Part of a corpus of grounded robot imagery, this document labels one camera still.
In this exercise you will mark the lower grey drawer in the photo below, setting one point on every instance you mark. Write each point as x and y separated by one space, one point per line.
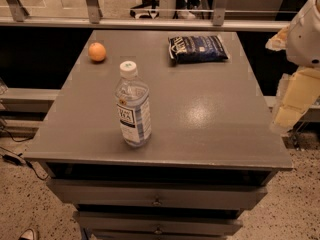
157 224

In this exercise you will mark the padded gripper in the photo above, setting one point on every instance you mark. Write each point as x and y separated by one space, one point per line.
304 40

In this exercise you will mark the orange fruit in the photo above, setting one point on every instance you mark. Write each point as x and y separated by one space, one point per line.
97 52

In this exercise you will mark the metal glass railing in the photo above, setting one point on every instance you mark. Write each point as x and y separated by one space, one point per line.
224 15

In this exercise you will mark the dark blue snack bag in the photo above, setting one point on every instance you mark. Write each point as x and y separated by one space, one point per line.
197 49

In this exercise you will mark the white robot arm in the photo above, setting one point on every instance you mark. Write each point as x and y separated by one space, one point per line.
301 38

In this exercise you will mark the grey drawer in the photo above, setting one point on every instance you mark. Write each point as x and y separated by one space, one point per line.
167 195
157 224

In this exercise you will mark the white sneaker tip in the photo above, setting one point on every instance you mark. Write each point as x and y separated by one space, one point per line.
29 234

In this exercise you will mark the grey drawer cabinet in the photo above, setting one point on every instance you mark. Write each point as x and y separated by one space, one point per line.
210 126

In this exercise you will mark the black office chair base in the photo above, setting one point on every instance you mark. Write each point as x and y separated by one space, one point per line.
147 9

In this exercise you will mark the clear blue plastic water bottle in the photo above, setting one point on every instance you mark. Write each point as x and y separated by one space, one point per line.
133 108

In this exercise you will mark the upper grey drawer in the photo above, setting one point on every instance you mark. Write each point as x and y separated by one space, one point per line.
167 195

